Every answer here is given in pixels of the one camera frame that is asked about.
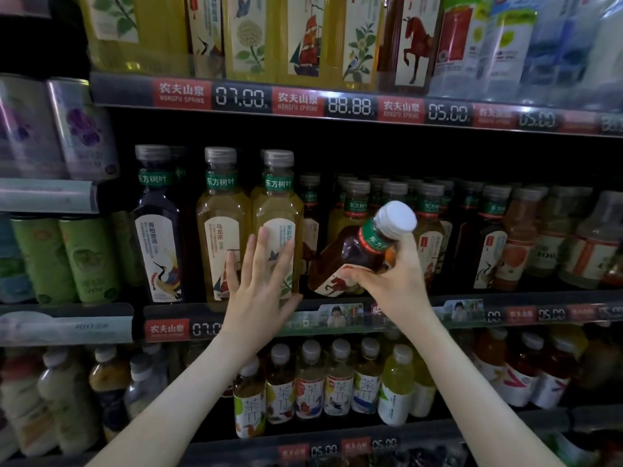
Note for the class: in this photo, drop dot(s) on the person's right hand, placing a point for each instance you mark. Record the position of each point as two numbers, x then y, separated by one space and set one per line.
404 287

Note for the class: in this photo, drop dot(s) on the person's left hand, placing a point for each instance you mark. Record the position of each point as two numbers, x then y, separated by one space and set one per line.
258 306

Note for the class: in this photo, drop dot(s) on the amber bottle white cap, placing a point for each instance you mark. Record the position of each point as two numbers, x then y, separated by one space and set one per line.
346 253

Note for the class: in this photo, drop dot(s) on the dark grey store shelving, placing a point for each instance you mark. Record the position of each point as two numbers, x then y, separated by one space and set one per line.
127 92

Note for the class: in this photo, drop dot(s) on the person's right forearm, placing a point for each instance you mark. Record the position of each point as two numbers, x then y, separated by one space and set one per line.
477 403

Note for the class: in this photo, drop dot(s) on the person's left forearm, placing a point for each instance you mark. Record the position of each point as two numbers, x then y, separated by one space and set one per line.
175 413

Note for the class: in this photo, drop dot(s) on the picture shelf label strip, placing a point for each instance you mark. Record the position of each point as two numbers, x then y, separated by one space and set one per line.
457 311
331 316

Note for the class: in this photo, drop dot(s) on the pale advert shelf strip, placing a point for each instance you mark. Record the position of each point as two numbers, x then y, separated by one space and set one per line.
49 196
58 328

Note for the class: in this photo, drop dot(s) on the dark price tag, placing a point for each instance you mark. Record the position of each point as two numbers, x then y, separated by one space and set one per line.
206 329

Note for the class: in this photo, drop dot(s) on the red price tag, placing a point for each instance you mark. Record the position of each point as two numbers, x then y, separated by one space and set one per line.
167 329
294 452
582 311
356 447
521 314

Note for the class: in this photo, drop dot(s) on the row of rail price tags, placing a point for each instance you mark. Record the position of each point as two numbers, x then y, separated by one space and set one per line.
243 97

